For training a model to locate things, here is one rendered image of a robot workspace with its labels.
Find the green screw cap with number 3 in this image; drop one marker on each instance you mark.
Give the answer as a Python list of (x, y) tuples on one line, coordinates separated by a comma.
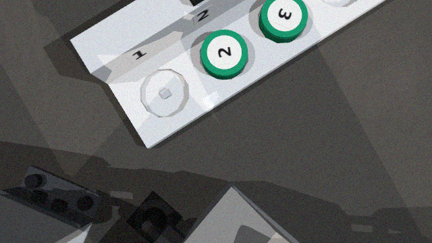
[(281, 21)]

